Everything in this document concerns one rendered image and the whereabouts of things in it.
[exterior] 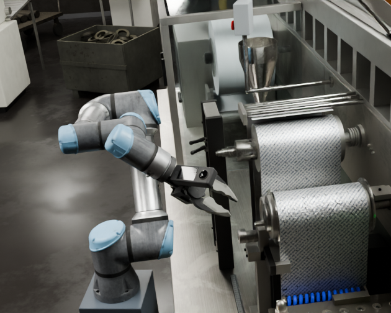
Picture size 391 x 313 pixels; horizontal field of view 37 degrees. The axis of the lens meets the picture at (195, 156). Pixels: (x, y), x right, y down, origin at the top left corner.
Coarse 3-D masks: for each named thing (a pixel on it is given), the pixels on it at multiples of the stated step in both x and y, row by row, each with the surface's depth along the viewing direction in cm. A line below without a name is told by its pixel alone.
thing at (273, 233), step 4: (364, 188) 154; (268, 196) 155; (368, 196) 152; (264, 200) 160; (268, 200) 153; (368, 200) 152; (268, 204) 154; (272, 204) 152; (368, 204) 152; (272, 208) 151; (272, 212) 151; (272, 216) 151; (272, 220) 151; (272, 224) 151; (276, 224) 151; (272, 228) 152; (276, 228) 151; (272, 232) 152; (276, 232) 152; (272, 236) 153
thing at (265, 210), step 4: (264, 204) 155; (264, 208) 155; (268, 208) 154; (264, 212) 158; (268, 212) 153; (264, 216) 157; (268, 216) 153; (264, 220) 158; (268, 220) 153; (268, 224) 153; (268, 228) 154
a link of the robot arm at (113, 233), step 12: (96, 228) 184; (108, 228) 182; (120, 228) 181; (96, 240) 178; (108, 240) 177; (120, 240) 180; (96, 252) 180; (108, 252) 179; (120, 252) 179; (96, 264) 182; (108, 264) 181; (120, 264) 182
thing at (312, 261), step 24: (312, 240) 153; (336, 240) 154; (360, 240) 155; (312, 264) 156; (336, 264) 157; (360, 264) 158; (288, 288) 159; (312, 288) 160; (336, 288) 161; (360, 288) 161
